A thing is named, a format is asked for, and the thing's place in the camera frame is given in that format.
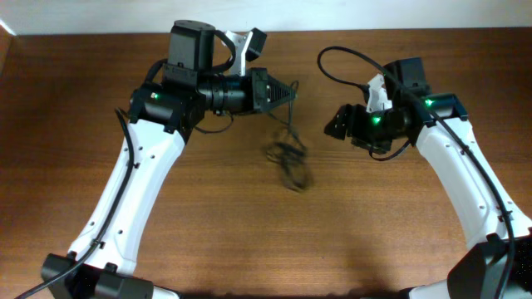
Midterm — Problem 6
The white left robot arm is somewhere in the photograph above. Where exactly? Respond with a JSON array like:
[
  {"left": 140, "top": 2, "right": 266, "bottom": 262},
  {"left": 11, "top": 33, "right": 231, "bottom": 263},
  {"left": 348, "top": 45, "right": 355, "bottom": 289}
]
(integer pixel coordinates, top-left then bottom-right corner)
[{"left": 41, "top": 20, "right": 295, "bottom": 298}]

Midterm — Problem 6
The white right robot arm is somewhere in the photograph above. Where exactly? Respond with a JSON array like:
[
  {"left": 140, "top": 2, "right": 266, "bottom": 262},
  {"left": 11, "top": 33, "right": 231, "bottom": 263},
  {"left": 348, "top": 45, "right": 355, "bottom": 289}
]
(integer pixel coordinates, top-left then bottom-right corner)
[{"left": 324, "top": 57, "right": 531, "bottom": 298}]

